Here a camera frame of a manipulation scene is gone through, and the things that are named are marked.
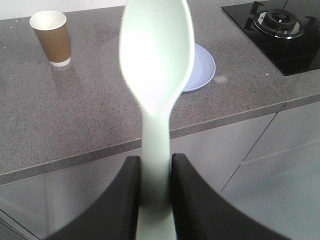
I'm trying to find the brown paper cup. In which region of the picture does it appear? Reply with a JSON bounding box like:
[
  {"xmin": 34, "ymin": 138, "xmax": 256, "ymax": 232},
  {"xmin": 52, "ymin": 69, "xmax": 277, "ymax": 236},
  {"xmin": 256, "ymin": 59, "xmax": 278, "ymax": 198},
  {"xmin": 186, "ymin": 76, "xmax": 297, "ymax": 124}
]
[{"xmin": 29, "ymin": 10, "xmax": 71, "ymax": 67}]

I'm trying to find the steel gas burner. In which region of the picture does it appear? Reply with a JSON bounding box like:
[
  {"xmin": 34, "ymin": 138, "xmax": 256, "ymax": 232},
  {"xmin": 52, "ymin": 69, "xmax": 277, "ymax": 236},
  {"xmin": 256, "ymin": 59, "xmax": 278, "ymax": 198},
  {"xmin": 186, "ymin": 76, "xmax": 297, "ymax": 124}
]
[{"xmin": 253, "ymin": 8, "xmax": 304, "ymax": 39}]

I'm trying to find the pale green plastic spoon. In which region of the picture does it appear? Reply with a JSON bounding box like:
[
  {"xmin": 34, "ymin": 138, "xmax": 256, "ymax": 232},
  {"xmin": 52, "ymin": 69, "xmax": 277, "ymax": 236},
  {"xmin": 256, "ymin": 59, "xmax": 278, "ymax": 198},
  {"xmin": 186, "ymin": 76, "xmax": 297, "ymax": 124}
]
[{"xmin": 119, "ymin": 0, "xmax": 195, "ymax": 240}]

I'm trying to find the light blue plastic plate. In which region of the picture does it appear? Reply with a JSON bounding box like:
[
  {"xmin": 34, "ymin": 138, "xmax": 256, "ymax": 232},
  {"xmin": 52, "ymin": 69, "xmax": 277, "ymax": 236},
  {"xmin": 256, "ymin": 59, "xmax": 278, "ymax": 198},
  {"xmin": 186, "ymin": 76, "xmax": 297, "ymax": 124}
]
[{"xmin": 182, "ymin": 43, "xmax": 216, "ymax": 93}]

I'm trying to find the black glass gas hob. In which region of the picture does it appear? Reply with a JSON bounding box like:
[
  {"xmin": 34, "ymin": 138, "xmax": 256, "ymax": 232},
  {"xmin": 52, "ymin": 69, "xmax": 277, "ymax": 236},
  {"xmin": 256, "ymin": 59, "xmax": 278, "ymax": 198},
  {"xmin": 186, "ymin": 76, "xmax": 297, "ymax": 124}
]
[{"xmin": 222, "ymin": 0, "xmax": 320, "ymax": 76}]

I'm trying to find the grey cabinet drawer front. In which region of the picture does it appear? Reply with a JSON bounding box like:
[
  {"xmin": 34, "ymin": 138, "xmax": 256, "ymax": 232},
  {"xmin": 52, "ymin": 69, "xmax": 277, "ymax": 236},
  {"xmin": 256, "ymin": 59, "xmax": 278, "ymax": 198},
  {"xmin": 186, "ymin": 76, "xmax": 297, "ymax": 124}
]
[{"xmin": 0, "ymin": 114, "xmax": 273, "ymax": 239}]

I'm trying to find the grey cabinet door right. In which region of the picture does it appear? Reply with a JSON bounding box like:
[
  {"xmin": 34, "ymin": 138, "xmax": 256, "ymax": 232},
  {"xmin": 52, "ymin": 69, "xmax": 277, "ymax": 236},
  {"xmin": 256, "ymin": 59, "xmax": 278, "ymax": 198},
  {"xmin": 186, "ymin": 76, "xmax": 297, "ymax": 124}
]
[{"xmin": 221, "ymin": 93, "xmax": 320, "ymax": 193}]

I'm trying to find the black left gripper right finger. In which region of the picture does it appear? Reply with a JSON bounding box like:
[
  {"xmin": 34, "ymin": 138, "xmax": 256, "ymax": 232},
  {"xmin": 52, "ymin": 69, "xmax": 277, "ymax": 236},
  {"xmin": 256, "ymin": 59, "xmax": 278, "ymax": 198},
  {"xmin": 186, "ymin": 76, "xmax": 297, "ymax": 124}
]
[{"xmin": 171, "ymin": 153, "xmax": 283, "ymax": 240}]

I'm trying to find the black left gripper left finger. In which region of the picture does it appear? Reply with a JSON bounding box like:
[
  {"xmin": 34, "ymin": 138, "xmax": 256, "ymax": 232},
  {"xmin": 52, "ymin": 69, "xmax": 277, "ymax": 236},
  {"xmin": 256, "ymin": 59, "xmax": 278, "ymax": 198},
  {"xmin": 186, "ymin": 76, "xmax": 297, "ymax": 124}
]
[{"xmin": 47, "ymin": 156, "xmax": 141, "ymax": 240}]

